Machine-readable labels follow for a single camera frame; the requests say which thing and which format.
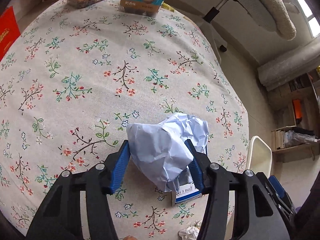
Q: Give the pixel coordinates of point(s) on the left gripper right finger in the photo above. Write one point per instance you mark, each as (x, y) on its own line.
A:
(216, 182)

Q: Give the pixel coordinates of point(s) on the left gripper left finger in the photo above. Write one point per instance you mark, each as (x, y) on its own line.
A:
(59, 215)

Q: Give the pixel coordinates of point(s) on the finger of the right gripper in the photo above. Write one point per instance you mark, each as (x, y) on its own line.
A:
(277, 186)

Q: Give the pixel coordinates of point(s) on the light blue paper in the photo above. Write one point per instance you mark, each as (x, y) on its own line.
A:
(159, 150)

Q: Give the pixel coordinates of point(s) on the white trash bin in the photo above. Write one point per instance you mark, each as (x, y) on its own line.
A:
(259, 158)

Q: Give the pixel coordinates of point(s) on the crumpled white tissue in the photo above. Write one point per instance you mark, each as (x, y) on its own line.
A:
(191, 232)

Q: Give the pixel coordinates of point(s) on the blue white flat box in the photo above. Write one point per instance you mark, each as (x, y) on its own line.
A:
(184, 188)

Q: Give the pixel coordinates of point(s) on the wooden desk shelf unit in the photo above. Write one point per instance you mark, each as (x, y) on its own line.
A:
(296, 109)

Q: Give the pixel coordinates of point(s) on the lace curtain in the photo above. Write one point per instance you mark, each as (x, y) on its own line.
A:
(290, 65)

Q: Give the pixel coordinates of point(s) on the floral tablecloth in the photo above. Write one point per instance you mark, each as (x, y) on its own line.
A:
(76, 78)

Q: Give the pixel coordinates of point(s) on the beige fleece cushion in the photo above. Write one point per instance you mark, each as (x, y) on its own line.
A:
(285, 28)

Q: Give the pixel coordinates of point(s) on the red gift box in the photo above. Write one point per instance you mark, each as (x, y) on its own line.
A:
(9, 30)

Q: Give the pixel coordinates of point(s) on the white office chair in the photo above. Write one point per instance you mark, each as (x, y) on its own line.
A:
(247, 21)

